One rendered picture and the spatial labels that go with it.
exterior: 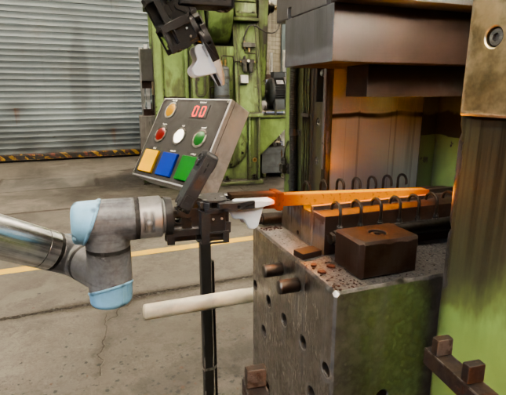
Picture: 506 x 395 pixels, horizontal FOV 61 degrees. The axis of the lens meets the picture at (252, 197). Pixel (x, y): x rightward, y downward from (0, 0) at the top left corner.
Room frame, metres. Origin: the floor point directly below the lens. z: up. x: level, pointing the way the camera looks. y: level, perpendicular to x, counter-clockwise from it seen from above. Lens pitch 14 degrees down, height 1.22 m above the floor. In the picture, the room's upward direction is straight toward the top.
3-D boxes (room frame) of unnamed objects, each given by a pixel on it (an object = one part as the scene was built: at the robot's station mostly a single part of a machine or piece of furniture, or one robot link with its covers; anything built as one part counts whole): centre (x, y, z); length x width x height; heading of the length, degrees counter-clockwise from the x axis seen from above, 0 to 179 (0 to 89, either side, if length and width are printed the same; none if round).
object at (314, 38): (0.93, -0.30, 1.32); 0.42 x 0.20 x 0.10; 110
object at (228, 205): (0.76, 0.04, 1.02); 0.09 x 0.05 x 0.02; 107
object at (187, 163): (1.20, 0.19, 1.01); 0.07 x 0.05 x 0.07; 45
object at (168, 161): (1.27, 0.26, 1.01); 0.07 x 0.05 x 0.07; 45
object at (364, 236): (0.71, -0.22, 0.95); 0.12 x 0.08 x 0.06; 110
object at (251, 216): (0.78, 0.00, 0.99); 0.09 x 0.03 x 0.06; 107
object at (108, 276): (0.72, 0.27, 0.90); 0.11 x 0.08 x 0.11; 49
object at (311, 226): (0.93, -0.30, 0.96); 0.42 x 0.20 x 0.09; 110
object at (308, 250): (0.76, -0.11, 0.92); 0.04 x 0.03 x 0.01; 120
